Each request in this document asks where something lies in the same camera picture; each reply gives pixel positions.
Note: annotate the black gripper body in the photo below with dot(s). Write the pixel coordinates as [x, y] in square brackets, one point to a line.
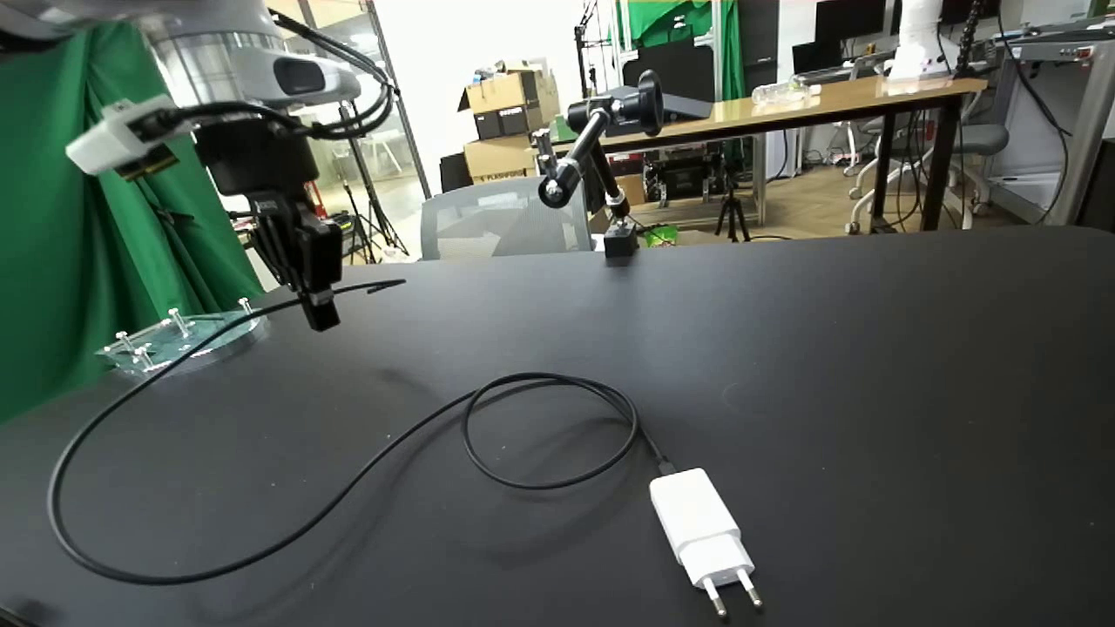
[257, 157]

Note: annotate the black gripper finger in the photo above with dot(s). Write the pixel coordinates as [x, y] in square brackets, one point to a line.
[283, 249]
[324, 298]

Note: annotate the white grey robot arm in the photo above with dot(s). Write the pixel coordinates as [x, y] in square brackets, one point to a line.
[221, 47]

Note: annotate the black light stand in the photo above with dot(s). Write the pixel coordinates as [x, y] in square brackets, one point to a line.
[370, 219]

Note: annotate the clear acrylic round plate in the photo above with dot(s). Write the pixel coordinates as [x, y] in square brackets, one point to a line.
[187, 336]

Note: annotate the grey mesh office chair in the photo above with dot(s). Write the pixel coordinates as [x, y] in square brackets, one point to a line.
[499, 219]

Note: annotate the closed cardboard box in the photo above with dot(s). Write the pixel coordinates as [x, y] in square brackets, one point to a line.
[499, 157]

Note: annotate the open cardboard box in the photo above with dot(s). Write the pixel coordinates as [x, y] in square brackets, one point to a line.
[510, 90]

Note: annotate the small black tripod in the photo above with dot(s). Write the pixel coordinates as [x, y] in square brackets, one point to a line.
[732, 212]

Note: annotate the white charger plug adapter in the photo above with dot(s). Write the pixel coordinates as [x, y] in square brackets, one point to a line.
[691, 516]

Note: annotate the green backdrop panel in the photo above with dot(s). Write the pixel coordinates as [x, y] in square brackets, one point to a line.
[679, 28]

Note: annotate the wooden table black legs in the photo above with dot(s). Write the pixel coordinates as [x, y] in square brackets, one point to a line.
[812, 102]

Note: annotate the black computer monitor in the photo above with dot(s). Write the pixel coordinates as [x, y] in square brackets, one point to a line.
[855, 22]

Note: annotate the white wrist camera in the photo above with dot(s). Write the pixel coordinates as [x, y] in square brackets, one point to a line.
[116, 132]

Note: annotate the black mounted camera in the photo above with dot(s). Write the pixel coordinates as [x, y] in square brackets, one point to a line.
[633, 102]

